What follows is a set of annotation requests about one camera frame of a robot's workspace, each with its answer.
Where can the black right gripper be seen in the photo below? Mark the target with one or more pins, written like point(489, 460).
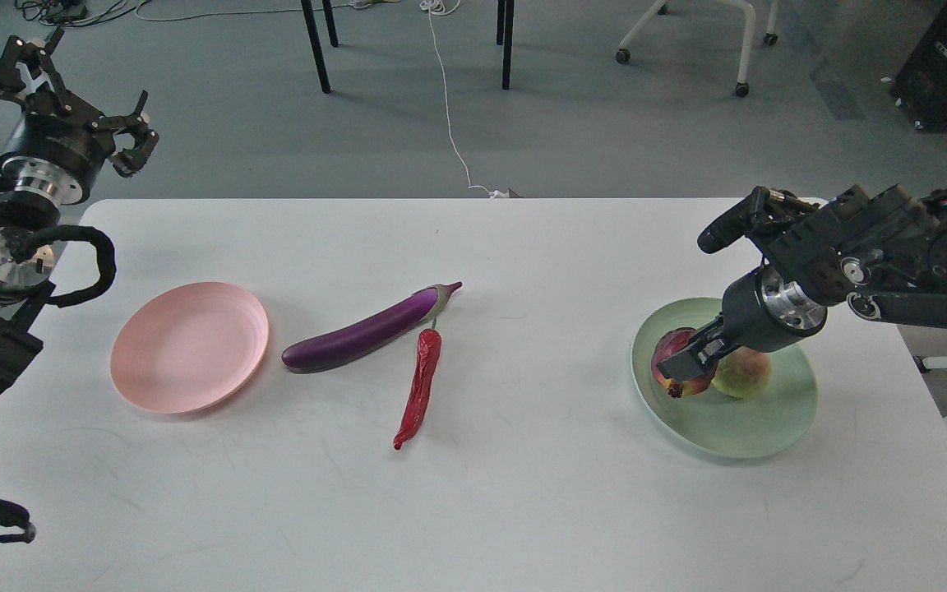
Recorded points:
point(762, 311)

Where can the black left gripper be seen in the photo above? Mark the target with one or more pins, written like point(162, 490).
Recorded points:
point(50, 135)

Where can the red pomegranate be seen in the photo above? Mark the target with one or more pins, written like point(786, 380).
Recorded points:
point(669, 344)

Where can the green-yellow guava fruit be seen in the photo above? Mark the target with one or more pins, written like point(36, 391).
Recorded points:
point(743, 373)

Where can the red chili pepper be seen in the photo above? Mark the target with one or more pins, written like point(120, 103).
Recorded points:
point(429, 350)

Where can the purple eggplant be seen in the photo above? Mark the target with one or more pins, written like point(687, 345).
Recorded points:
point(335, 349)

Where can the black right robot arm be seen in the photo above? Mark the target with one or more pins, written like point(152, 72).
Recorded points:
point(884, 256)

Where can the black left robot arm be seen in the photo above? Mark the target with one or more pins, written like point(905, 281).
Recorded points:
point(44, 262)

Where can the green plate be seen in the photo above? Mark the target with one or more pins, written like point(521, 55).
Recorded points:
point(718, 424)

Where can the pink plate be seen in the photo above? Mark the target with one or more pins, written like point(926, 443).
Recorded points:
point(190, 348)

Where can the white rolling chair base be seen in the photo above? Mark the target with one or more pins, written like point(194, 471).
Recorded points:
point(733, 29)

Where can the black table leg pair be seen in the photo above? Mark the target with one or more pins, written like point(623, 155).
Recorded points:
point(505, 38)

